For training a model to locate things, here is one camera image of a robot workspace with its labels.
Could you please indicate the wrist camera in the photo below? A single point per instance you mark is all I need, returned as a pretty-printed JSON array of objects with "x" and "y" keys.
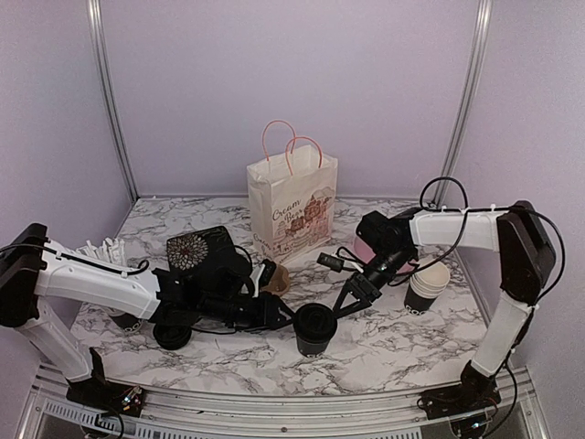
[
  {"x": 261, "y": 275},
  {"x": 342, "y": 261}
]

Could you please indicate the left aluminium frame post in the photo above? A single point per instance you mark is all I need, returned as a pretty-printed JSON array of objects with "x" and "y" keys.
[{"x": 98, "y": 40}]

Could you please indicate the black cup holding straws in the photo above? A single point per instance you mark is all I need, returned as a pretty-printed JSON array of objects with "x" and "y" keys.
[{"x": 127, "y": 323}]

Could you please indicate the white printed paper bag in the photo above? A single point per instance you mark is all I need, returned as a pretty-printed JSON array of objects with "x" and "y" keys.
[{"x": 292, "y": 197}]

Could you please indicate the black cup lid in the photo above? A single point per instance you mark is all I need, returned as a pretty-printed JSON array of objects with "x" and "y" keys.
[{"x": 314, "y": 318}]

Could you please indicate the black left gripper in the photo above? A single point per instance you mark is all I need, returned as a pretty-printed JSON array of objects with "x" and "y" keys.
[{"x": 269, "y": 315}]

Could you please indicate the front aluminium rail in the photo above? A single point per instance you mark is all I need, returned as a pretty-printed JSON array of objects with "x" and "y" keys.
[{"x": 194, "y": 414}]

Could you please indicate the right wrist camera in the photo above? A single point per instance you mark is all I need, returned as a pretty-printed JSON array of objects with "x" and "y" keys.
[{"x": 342, "y": 261}]

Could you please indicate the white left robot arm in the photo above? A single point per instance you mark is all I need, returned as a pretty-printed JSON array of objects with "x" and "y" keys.
[{"x": 208, "y": 277}]

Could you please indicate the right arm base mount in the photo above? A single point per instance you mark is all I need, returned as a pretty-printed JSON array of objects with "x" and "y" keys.
[{"x": 474, "y": 392}]

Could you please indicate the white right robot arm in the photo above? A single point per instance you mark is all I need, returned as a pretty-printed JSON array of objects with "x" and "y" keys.
[{"x": 385, "y": 348}]

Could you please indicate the right aluminium frame post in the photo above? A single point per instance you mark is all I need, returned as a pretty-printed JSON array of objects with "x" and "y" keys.
[{"x": 470, "y": 86}]

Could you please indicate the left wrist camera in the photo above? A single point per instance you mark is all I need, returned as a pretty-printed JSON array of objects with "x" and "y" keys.
[{"x": 261, "y": 275}]

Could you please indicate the stack of black lids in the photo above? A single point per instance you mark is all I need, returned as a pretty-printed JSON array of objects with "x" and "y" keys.
[{"x": 172, "y": 337}]

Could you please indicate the aluminium frame post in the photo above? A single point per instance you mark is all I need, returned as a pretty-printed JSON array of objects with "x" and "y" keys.
[
  {"x": 470, "y": 86},
  {"x": 98, "y": 40}
]

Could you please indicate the stack of paper cups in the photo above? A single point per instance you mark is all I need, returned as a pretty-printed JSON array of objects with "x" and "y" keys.
[{"x": 425, "y": 287}]

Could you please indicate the brown cardboard cup carrier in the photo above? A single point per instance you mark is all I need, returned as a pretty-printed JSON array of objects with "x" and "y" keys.
[{"x": 279, "y": 283}]

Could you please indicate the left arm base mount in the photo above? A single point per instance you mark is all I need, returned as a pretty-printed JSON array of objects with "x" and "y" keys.
[{"x": 98, "y": 392}]

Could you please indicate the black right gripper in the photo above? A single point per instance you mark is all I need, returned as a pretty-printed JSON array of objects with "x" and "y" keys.
[{"x": 371, "y": 294}]

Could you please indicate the black floral square plate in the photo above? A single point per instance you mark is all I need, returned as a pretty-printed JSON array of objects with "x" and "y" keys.
[{"x": 200, "y": 248}]

